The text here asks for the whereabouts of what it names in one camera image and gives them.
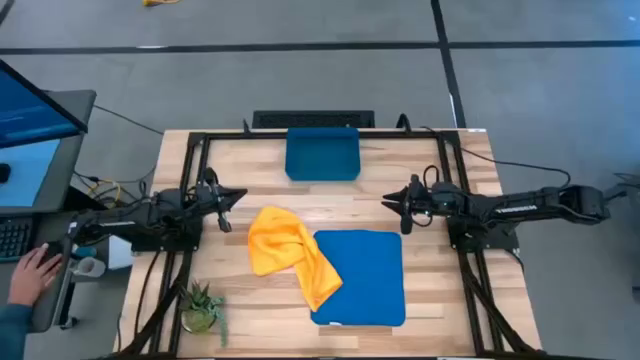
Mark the yellow cable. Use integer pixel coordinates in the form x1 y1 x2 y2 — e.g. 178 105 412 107
87 178 123 209

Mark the black equipment stand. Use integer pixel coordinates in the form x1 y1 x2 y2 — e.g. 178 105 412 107
613 172 640 206

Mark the black floor cable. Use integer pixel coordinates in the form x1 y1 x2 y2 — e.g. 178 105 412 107
92 103 165 136

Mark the blue microfiber towel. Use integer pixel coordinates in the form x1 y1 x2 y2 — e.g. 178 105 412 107
309 229 407 327

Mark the person's forearm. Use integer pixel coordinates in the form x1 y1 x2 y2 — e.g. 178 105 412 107
0 302 34 360

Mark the white mug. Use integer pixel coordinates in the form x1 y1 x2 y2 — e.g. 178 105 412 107
69 255 107 279

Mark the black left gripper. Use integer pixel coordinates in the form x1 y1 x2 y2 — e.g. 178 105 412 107
195 167 249 234

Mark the black metal table frame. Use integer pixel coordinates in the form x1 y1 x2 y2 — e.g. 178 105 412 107
117 128 546 360

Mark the computer monitor blue screen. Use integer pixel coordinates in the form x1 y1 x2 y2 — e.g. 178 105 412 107
0 58 90 150

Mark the gray computer desk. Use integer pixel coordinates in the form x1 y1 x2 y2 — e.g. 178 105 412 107
0 89 97 335

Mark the black keyboard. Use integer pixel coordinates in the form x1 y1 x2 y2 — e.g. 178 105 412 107
0 215 34 264

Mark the white box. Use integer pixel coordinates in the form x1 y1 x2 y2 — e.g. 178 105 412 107
107 234 135 271

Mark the orange microfiber towel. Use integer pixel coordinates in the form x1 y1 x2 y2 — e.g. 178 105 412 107
247 205 345 313

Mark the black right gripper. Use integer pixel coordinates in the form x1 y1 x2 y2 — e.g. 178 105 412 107
382 173 436 236

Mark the small potted succulent plant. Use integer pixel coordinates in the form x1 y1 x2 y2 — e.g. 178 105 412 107
178 280 231 349

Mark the black floor vent grate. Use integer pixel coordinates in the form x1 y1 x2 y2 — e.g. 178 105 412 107
251 109 376 130

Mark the person's hand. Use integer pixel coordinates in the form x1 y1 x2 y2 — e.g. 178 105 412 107
7 243 64 307

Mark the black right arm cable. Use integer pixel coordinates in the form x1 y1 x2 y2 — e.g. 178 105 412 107
422 126 572 190

